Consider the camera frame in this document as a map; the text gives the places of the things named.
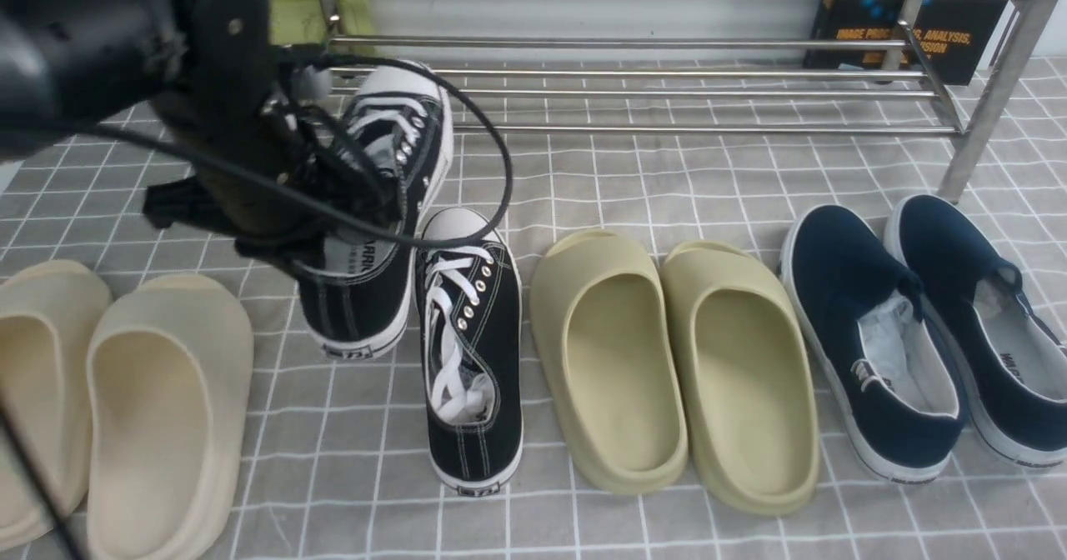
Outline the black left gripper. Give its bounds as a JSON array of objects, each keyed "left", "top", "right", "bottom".
[{"left": 144, "top": 0, "right": 385, "bottom": 268}]

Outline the black canvas sneaker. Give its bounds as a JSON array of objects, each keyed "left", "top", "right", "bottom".
[
  {"left": 291, "top": 62, "right": 453, "bottom": 361},
  {"left": 413, "top": 229, "right": 523, "bottom": 497}
]

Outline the olive foam slipper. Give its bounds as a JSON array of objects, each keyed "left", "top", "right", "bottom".
[
  {"left": 528, "top": 229, "right": 689, "bottom": 495},
  {"left": 659, "top": 240, "right": 822, "bottom": 516}
]

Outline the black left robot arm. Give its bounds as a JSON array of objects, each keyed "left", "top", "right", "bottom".
[{"left": 1, "top": 0, "right": 403, "bottom": 268}]

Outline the metal shoe rack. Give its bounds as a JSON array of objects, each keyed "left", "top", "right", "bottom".
[{"left": 274, "top": 0, "right": 1060, "bottom": 202}]

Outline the navy slip-on shoe left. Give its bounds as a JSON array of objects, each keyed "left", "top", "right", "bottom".
[{"left": 779, "top": 204, "right": 967, "bottom": 485}]

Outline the navy slip-on shoe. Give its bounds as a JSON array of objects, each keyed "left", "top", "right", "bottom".
[
  {"left": 883, "top": 194, "right": 1066, "bottom": 468},
  {"left": 779, "top": 204, "right": 967, "bottom": 485}
]

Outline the navy slip-on shoe right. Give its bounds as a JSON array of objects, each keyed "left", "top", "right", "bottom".
[{"left": 883, "top": 194, "right": 1066, "bottom": 468}]

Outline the cream foam slipper right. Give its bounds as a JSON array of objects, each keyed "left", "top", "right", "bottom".
[{"left": 85, "top": 272, "right": 254, "bottom": 559}]

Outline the cream foam slipper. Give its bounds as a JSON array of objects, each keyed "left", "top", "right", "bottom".
[
  {"left": 1, "top": 259, "right": 112, "bottom": 516},
  {"left": 85, "top": 272, "right": 254, "bottom": 559}
]

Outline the cream foam slipper left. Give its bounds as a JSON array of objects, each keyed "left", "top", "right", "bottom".
[{"left": 1, "top": 259, "right": 112, "bottom": 516}]

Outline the grey checked floor cloth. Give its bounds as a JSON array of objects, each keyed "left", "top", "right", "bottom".
[{"left": 0, "top": 55, "right": 1067, "bottom": 560}]

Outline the black image processing book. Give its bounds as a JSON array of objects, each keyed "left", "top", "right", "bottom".
[{"left": 803, "top": 0, "right": 1014, "bottom": 86}]

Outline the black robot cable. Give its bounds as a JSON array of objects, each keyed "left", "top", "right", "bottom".
[{"left": 0, "top": 43, "right": 514, "bottom": 560}]

